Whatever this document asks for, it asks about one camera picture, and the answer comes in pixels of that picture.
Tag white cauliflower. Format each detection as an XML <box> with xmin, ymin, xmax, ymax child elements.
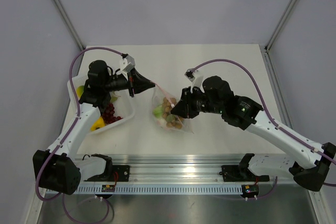
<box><xmin>156</xmin><ymin>118</ymin><xmax>167</xmax><ymax>128</ymax></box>

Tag white plastic food tray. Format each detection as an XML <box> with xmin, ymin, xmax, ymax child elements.
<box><xmin>67</xmin><ymin>74</ymin><xmax>135</xmax><ymax>135</ymax></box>

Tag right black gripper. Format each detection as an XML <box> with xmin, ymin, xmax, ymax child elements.
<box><xmin>171</xmin><ymin>86</ymin><xmax>224</xmax><ymax>119</ymax></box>

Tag white slotted cable duct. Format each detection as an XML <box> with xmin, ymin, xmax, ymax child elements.
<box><xmin>74</xmin><ymin>183</ymin><xmax>243</xmax><ymax>195</ymax></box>

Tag right aluminium frame post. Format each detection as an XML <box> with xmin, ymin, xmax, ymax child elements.
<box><xmin>264</xmin><ymin>0</ymin><xmax>300</xmax><ymax>53</ymax></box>

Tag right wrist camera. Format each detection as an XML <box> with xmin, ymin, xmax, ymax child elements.
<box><xmin>184</xmin><ymin>69</ymin><xmax>204</xmax><ymax>93</ymax></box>

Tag yellow lemon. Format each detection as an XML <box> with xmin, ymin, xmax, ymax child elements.
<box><xmin>76</xmin><ymin>86</ymin><xmax>85</xmax><ymax>99</ymax></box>

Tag green lettuce head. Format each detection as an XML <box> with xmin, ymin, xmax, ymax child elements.
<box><xmin>152</xmin><ymin>105</ymin><xmax>175</xmax><ymax>122</ymax></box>

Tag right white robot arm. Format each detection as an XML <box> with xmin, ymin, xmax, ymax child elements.
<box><xmin>171</xmin><ymin>76</ymin><xmax>335</xmax><ymax>191</ymax></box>

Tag red grape bunch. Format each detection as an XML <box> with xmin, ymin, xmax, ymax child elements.
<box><xmin>102</xmin><ymin>103</ymin><xmax>122</xmax><ymax>124</ymax></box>

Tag aluminium frame post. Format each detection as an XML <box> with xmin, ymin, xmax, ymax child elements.
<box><xmin>264</xmin><ymin>0</ymin><xmax>300</xmax><ymax>53</ymax></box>
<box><xmin>52</xmin><ymin>0</ymin><xmax>85</xmax><ymax>50</ymax></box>

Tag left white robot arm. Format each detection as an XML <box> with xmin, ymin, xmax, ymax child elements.
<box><xmin>33</xmin><ymin>59</ymin><xmax>155</xmax><ymax>195</ymax></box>

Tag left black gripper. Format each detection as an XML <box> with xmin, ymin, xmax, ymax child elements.
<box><xmin>103</xmin><ymin>68</ymin><xmax>155</xmax><ymax>98</ymax></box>

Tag left aluminium frame post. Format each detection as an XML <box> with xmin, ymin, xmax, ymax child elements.
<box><xmin>52</xmin><ymin>0</ymin><xmax>85</xmax><ymax>50</ymax></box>

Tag clear zip top bag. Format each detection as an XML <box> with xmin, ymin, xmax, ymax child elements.
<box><xmin>151</xmin><ymin>84</ymin><xmax>193</xmax><ymax>133</ymax></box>

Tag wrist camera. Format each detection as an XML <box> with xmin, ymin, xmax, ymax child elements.
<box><xmin>119</xmin><ymin>54</ymin><xmax>135</xmax><ymax>75</ymax></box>
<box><xmin>184</xmin><ymin>69</ymin><xmax>204</xmax><ymax>93</ymax></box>

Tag yellow bell pepper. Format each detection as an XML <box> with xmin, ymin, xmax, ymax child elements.
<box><xmin>90</xmin><ymin>117</ymin><xmax>106</xmax><ymax>132</ymax></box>

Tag brown longan bunch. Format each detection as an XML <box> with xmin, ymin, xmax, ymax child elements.
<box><xmin>161</xmin><ymin>97</ymin><xmax>184</xmax><ymax>130</ymax></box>

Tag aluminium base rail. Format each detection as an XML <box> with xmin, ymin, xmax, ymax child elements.
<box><xmin>73</xmin><ymin>153</ymin><xmax>297</xmax><ymax>184</ymax></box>

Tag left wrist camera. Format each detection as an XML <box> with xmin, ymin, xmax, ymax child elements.
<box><xmin>119</xmin><ymin>54</ymin><xmax>135</xmax><ymax>75</ymax></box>

